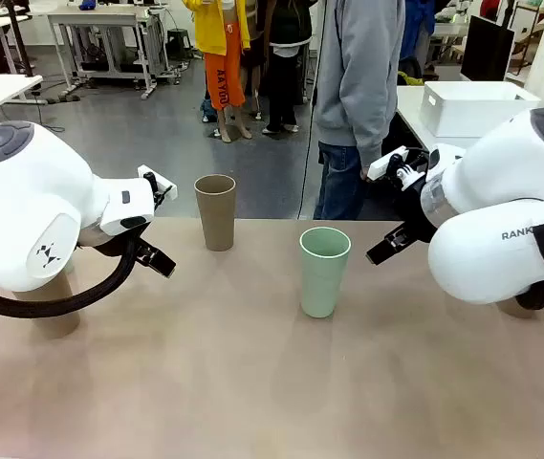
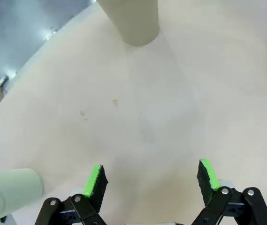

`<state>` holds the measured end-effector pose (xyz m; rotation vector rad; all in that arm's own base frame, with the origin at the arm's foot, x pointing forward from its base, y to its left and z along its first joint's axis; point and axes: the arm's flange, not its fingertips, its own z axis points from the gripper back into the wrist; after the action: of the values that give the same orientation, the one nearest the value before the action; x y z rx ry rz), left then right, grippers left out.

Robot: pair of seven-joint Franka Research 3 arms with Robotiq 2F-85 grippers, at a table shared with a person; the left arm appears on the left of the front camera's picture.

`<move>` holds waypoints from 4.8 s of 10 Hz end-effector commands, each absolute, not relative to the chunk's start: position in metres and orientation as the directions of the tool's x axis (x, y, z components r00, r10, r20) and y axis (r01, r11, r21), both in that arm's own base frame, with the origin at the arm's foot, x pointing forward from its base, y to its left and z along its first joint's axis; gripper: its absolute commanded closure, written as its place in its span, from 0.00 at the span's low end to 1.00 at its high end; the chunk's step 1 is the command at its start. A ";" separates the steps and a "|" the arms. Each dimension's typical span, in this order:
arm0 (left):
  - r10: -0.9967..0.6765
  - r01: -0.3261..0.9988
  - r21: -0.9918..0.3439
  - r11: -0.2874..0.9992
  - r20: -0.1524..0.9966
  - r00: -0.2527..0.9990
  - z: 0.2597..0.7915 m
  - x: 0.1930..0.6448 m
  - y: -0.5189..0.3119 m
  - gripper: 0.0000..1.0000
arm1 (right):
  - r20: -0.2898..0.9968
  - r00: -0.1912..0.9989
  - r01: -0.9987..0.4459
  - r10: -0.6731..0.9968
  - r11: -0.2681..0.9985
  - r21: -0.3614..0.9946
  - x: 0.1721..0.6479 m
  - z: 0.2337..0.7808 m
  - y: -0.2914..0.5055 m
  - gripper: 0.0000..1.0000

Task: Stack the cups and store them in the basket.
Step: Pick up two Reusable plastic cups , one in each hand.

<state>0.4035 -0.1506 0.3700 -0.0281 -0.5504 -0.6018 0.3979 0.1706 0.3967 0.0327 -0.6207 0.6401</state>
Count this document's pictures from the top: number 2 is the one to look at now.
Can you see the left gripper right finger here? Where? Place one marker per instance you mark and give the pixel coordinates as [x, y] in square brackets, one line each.
[208, 185]

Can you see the tall brown cup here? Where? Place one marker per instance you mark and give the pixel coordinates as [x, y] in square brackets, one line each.
[135, 21]

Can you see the tall pale green cup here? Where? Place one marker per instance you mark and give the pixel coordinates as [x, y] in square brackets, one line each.
[9, 189]

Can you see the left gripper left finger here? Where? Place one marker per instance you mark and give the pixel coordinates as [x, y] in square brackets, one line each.
[93, 187]

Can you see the small white floor item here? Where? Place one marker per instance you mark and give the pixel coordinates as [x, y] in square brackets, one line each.
[3, 80]

